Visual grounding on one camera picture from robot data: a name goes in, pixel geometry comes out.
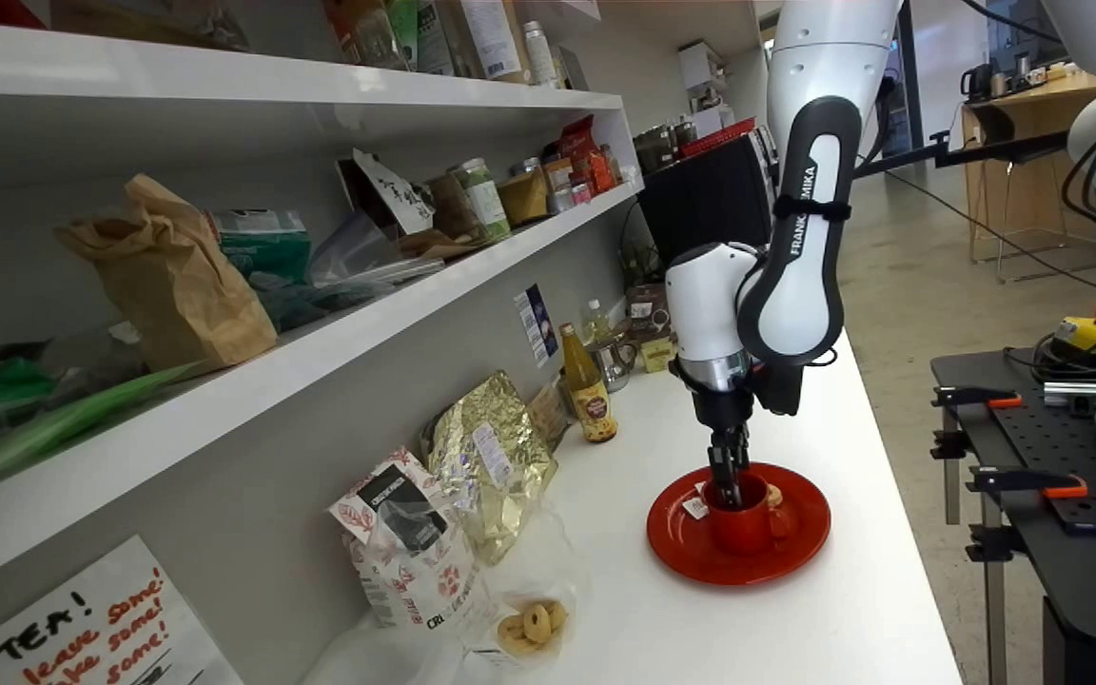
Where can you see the black monitor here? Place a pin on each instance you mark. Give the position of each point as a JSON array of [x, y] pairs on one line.
[[705, 194]]

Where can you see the wooden cabinet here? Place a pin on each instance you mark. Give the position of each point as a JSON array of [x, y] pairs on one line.
[[1027, 154]]

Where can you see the bottle of yellow liquid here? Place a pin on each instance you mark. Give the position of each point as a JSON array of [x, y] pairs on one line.
[[591, 394]]

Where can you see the green package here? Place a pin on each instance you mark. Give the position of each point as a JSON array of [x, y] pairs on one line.
[[29, 419]]

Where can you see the red and white flour bag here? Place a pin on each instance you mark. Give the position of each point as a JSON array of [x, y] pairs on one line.
[[401, 537]]

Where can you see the white plastic bottle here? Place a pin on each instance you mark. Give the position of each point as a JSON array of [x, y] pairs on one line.
[[540, 56]]

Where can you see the red snack package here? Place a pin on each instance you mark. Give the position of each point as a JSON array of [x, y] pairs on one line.
[[586, 159]]

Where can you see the jar with green label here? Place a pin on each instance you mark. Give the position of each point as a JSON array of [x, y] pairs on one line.
[[486, 199]]

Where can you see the small black card sign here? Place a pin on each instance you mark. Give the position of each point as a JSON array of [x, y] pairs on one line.
[[538, 325]]

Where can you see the handwritten tea sign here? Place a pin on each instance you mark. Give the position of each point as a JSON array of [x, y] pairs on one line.
[[77, 635]]

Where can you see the gold foil bag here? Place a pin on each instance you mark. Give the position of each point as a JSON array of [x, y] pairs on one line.
[[492, 462]]

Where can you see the red cup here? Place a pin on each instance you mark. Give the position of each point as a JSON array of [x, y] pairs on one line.
[[741, 524]]

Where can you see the black workbench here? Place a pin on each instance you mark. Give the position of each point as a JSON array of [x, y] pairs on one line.
[[1055, 509]]

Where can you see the black and white carton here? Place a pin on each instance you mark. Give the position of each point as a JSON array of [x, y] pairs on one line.
[[386, 193]]

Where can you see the yellow tool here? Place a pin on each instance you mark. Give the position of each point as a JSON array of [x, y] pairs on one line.
[[1085, 331]]

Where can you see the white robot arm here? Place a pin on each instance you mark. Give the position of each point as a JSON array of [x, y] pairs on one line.
[[826, 52]]

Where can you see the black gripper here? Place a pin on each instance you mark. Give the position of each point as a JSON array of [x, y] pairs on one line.
[[726, 410]]

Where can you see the white wall shelf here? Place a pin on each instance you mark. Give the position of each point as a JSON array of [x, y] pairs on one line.
[[322, 343]]

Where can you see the brown paper bag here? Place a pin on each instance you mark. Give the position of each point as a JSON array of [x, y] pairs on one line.
[[179, 287]]

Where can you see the red plate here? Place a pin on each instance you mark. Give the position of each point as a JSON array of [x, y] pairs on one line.
[[726, 565]]

